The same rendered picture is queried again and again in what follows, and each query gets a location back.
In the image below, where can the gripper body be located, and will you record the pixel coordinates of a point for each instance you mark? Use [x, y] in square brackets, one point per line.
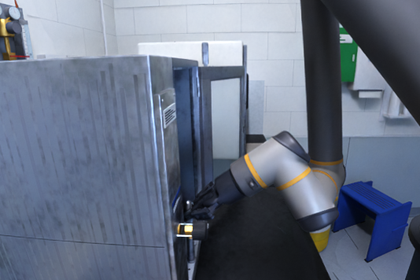
[226, 190]

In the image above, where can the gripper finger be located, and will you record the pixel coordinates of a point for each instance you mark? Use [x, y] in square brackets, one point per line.
[202, 211]
[206, 192]

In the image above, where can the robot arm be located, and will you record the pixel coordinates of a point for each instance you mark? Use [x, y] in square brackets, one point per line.
[323, 96]

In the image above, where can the black and brass valve knob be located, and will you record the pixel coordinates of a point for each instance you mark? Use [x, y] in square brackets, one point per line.
[197, 229]

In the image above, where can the dark blue framed cabinet door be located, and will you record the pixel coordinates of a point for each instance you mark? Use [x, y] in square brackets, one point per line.
[185, 129]

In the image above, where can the steel desiccator cabinet body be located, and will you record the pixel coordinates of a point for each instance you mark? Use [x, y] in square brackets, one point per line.
[82, 162]

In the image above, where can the yellow tapered container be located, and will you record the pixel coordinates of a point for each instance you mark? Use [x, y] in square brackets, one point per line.
[321, 240]

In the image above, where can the blue step stool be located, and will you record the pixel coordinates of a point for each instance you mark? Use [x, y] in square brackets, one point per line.
[380, 211]

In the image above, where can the grey gas regulator panel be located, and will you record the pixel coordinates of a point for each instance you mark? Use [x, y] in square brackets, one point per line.
[11, 31]

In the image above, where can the white cupboard with grey frame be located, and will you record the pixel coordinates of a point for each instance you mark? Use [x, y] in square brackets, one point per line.
[226, 113]

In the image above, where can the green wall box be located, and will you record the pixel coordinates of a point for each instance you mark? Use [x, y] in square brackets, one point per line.
[347, 60]

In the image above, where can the white wall dispenser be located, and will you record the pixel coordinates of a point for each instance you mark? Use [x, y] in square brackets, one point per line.
[366, 73]

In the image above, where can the dark grey rounded post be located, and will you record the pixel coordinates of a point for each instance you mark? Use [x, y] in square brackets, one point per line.
[414, 251]

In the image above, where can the white wall pipe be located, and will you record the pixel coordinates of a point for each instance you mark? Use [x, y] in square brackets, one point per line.
[102, 11]

